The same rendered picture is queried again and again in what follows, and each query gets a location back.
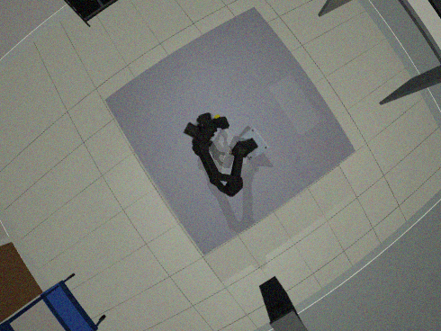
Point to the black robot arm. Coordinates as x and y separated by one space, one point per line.
201 143

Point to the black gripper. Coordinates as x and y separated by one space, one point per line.
221 122

